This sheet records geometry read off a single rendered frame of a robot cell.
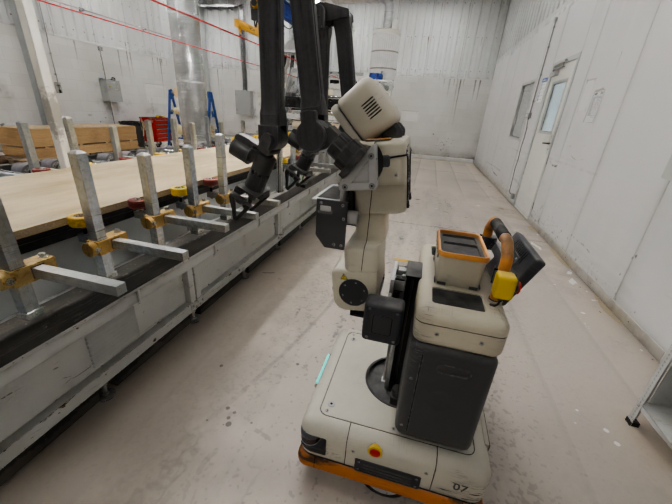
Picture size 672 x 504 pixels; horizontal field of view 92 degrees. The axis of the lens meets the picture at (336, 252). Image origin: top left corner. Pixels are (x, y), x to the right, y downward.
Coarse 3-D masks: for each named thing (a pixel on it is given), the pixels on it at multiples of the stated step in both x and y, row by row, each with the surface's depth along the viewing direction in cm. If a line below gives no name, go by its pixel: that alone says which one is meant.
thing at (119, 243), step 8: (80, 240) 116; (112, 240) 112; (120, 240) 112; (128, 240) 113; (120, 248) 112; (128, 248) 111; (136, 248) 110; (144, 248) 110; (152, 248) 109; (160, 248) 108; (168, 248) 109; (176, 248) 109; (160, 256) 109; (168, 256) 108; (176, 256) 107; (184, 256) 107
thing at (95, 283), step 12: (36, 276) 90; (48, 276) 89; (60, 276) 88; (72, 276) 87; (84, 276) 87; (96, 276) 88; (84, 288) 87; (96, 288) 86; (108, 288) 84; (120, 288) 85
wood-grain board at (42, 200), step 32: (128, 160) 219; (160, 160) 227; (0, 192) 134; (32, 192) 137; (64, 192) 140; (96, 192) 143; (128, 192) 146; (160, 192) 152; (32, 224) 104; (64, 224) 112
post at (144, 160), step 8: (144, 152) 122; (144, 160) 121; (144, 168) 122; (152, 168) 125; (144, 176) 124; (152, 176) 126; (144, 184) 125; (152, 184) 126; (144, 192) 126; (152, 192) 127; (144, 200) 128; (152, 200) 128; (152, 208) 128; (152, 232) 133; (160, 232) 134; (152, 240) 135; (160, 240) 135
